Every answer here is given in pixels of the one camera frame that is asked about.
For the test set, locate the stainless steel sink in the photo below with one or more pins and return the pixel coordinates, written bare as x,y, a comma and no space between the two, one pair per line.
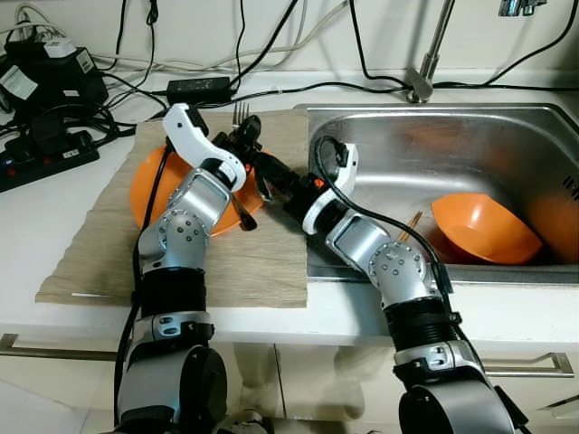
470,145

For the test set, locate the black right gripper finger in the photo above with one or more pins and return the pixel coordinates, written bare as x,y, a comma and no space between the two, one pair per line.
276,168
271,190

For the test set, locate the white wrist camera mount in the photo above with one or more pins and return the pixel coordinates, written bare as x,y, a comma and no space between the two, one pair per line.
348,167
194,136

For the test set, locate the black charger box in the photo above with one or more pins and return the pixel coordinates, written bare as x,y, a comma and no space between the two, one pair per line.
54,86

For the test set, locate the gold metal spoon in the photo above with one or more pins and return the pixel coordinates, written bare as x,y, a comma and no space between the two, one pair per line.
244,215

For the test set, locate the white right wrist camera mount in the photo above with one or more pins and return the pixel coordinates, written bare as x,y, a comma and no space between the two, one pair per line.
348,167

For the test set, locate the slim steel faucet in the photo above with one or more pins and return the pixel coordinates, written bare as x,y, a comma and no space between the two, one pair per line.
425,72

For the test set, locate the black power adapter brick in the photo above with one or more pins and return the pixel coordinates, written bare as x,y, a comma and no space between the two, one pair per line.
199,89

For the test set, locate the beige woven table mat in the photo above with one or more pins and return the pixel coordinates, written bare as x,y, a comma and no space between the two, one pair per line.
253,271

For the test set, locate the orange plastic plate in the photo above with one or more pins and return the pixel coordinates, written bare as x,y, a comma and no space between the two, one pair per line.
149,190

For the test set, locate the cream cabinet door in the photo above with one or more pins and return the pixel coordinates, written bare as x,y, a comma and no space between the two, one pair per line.
344,380

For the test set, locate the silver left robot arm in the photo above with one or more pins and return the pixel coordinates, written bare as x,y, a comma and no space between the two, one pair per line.
176,240

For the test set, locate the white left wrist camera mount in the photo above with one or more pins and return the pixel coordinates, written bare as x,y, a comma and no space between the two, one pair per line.
194,136

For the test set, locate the chrome tap valve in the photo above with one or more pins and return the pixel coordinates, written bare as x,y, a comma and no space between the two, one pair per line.
522,7

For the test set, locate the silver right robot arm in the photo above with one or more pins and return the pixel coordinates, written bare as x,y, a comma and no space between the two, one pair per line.
389,262

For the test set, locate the wooden chopstick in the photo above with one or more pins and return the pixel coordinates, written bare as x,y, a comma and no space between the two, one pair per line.
412,226

